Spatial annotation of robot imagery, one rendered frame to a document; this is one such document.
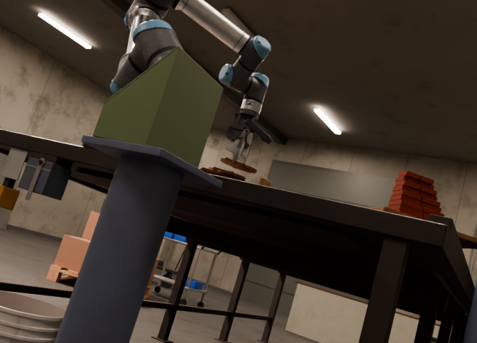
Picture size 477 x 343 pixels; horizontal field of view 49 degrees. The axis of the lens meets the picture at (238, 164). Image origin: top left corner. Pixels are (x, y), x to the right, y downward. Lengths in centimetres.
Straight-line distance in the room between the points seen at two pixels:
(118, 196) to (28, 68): 1140
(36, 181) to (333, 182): 1023
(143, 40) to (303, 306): 682
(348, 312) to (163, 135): 667
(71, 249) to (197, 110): 434
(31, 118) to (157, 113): 1152
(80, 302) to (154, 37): 71
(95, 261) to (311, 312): 679
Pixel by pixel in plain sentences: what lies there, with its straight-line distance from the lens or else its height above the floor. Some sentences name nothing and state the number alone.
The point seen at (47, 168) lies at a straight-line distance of 203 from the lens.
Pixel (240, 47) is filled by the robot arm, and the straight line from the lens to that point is 186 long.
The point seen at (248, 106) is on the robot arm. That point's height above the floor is 124.
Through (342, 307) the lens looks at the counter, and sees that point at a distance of 781.
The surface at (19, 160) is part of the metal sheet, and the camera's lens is 219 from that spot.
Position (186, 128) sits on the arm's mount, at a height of 96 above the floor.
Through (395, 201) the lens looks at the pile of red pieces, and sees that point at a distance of 245.
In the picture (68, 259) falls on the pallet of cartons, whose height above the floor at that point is 24.
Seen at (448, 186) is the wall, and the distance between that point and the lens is 1133.
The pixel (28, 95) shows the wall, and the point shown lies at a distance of 1265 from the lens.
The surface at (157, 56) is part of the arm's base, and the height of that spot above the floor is 113.
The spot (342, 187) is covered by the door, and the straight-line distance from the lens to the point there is 1180.
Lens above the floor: 67
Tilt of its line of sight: 11 degrees up
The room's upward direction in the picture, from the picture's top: 17 degrees clockwise
